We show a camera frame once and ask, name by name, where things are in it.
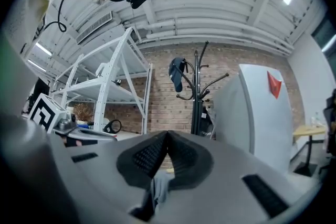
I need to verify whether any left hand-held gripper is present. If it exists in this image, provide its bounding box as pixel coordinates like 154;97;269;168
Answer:
28;93;118;147

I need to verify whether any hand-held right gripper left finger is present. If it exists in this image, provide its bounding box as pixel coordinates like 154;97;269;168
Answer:
48;130;169;224

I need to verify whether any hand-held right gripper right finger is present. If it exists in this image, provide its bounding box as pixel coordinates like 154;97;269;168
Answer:
154;130;322;224

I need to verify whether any grey garment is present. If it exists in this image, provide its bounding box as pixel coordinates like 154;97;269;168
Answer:
151;172;174;208

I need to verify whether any dried brown plant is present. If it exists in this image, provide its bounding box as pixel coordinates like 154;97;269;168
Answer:
71;102;94;123

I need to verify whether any white metal shelving unit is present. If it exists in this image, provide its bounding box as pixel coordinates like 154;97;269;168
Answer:
49;26;153;137

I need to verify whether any dark grey cap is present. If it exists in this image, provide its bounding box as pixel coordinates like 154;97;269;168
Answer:
201;104;216;137

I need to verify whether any silver refrigerator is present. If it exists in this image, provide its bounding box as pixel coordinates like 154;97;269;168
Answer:
213;63;293;174

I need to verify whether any black coat rack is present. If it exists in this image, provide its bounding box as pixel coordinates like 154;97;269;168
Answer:
176;40;229;137

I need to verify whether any person's light shirt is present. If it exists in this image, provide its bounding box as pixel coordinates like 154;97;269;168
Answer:
0;0;53;61

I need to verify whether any ceiling air vent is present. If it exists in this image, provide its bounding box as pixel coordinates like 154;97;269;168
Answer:
75;10;113;45

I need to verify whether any wooden desk with black leg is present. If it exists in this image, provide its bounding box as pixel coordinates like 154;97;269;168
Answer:
292;124;328;177

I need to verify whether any red triangular sticker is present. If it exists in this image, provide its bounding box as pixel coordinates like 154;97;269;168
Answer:
267;70;282;100

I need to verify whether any navy blue cap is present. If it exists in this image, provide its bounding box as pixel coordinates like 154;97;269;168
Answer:
168;57;189;93

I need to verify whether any black ring-shaped device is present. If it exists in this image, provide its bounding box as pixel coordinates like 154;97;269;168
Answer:
103;119;122;135

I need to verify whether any black headset cable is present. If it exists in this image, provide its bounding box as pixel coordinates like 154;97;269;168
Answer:
43;0;73;34

